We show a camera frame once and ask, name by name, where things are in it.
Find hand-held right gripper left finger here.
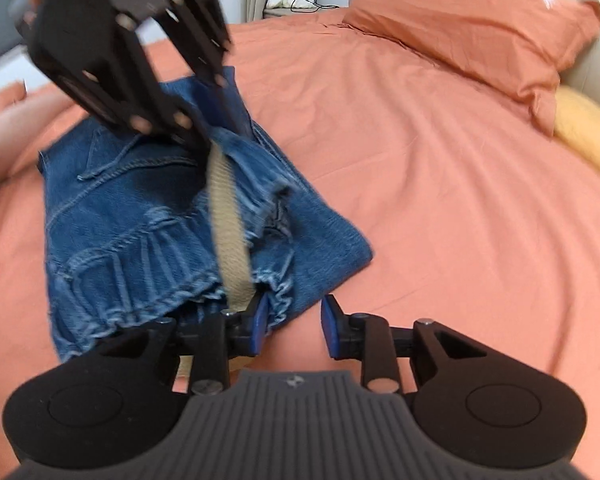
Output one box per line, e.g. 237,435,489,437
100,291,272,397

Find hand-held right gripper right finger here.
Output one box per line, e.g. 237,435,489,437
320,294,489,395

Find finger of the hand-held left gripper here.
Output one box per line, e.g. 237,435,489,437
169,19,254,139
62,24,214,167

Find blue denim pants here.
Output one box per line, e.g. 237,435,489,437
37,65,374,363

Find beige webbing belt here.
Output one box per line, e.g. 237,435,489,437
176,142,259,380

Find bedside table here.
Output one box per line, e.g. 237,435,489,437
262,5,351,22

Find orange bed cover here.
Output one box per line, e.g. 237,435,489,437
0,7,600,480

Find orange pillow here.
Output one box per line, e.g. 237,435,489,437
342,0,600,136

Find pale yellow pillow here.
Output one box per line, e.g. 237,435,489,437
552,85,600,184

